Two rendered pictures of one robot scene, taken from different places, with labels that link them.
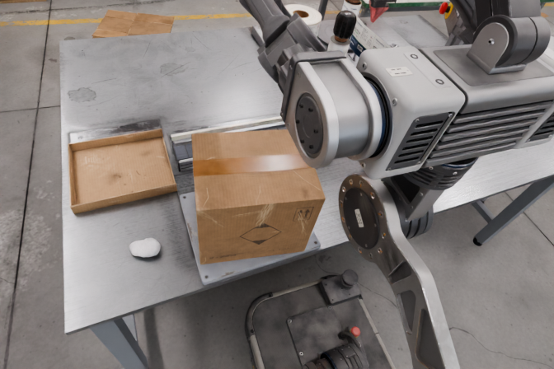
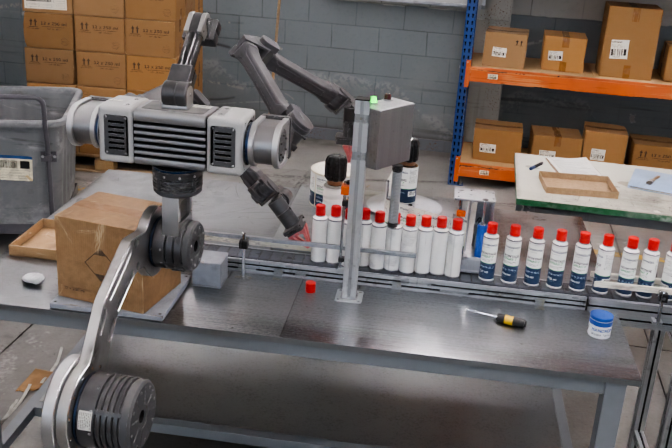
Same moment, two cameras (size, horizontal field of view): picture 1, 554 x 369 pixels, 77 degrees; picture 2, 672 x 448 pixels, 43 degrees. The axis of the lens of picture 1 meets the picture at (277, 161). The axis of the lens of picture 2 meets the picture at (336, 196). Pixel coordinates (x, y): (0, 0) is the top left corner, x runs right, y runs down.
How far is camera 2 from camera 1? 2.24 m
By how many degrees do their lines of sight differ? 41
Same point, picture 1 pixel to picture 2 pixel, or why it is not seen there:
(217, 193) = (75, 213)
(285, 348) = not seen: outside the picture
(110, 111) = not seen: hidden behind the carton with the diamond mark
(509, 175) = (456, 349)
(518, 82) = (171, 111)
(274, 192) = (111, 221)
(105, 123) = not seen: hidden behind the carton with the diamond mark
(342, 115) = (79, 112)
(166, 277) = (30, 297)
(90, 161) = (49, 235)
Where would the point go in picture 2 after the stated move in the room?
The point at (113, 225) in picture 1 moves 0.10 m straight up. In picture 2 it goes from (27, 266) to (25, 239)
